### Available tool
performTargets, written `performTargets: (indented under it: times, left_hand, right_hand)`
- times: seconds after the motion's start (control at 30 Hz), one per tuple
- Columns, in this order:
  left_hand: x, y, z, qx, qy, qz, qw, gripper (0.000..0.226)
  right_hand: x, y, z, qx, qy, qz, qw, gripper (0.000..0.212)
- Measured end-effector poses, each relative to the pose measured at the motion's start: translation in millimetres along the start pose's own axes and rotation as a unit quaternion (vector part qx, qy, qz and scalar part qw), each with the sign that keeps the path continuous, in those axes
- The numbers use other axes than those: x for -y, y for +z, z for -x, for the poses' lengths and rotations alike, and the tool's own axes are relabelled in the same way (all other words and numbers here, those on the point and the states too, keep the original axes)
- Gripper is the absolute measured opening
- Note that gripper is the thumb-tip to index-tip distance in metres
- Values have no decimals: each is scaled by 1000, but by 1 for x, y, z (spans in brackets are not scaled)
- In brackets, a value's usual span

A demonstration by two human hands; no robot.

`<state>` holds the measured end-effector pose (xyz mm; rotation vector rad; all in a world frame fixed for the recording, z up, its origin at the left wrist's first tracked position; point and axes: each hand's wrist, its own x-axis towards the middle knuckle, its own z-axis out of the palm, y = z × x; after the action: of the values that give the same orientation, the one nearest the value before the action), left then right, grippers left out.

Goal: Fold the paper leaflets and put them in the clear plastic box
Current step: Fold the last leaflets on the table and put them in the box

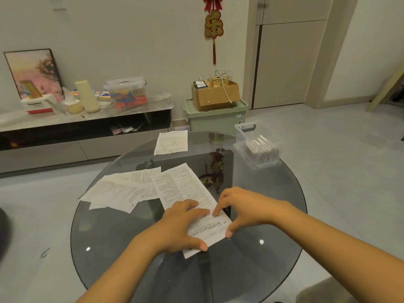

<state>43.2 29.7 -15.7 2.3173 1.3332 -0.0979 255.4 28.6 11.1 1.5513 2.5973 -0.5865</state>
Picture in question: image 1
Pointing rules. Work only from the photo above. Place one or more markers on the person's right hand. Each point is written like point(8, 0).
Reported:
point(252, 208)

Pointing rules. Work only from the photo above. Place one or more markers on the brown cardboard box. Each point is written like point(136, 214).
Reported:
point(214, 96)

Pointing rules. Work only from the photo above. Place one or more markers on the person's left hand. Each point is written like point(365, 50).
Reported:
point(176, 227)

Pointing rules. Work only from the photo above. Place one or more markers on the person's left forearm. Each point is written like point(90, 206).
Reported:
point(120, 271)

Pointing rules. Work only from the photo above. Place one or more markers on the wide printed paper sheet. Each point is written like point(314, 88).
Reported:
point(115, 192)

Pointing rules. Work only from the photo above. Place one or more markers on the long printed paper leaflet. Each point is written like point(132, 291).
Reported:
point(183, 186)

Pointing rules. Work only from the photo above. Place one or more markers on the green plastic storage bin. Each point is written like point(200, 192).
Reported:
point(217, 121)

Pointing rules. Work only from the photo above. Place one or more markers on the row of white packets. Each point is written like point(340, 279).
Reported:
point(262, 150)

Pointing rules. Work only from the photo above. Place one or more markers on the light wooden furniture leg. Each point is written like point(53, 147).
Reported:
point(385, 89)

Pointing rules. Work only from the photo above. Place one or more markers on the papers on cabinet shelf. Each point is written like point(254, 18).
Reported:
point(126, 129)

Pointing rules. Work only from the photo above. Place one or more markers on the cream cylindrical vase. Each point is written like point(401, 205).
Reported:
point(87, 96)

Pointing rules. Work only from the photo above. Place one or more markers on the dark rounded object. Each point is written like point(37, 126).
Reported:
point(4, 233)

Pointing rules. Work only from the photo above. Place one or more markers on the person's left thumb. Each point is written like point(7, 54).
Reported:
point(198, 244)

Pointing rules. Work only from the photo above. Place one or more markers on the beige door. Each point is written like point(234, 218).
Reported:
point(288, 63)

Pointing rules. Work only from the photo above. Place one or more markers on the red and gold hanging ornament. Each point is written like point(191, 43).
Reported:
point(214, 26)

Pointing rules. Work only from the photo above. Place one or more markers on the framed pink landscape picture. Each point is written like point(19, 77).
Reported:
point(34, 75)

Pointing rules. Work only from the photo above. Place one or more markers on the small printed paper sheet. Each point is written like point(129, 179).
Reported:
point(171, 142)

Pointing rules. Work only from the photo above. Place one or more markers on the low grey media cabinet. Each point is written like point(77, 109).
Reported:
point(47, 154)

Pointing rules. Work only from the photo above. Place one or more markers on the person's left middle finger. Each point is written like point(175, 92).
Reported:
point(187, 203)

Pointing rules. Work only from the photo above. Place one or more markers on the person's right thumb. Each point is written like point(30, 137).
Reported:
point(233, 228)

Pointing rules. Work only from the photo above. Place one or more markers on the person's right forearm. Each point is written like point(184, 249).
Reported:
point(347, 246)

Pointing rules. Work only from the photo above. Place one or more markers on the white and red tissue box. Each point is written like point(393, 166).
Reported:
point(36, 105)

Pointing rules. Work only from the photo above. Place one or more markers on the small cream round jar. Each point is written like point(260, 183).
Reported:
point(74, 107)

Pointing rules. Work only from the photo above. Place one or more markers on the creased printed paper sheet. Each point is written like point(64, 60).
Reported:
point(142, 176)

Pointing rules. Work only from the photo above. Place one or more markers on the clear bin with colourful contents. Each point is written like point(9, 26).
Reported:
point(127, 94)

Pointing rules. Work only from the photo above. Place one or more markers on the black electronic device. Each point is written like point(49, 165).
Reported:
point(200, 84)

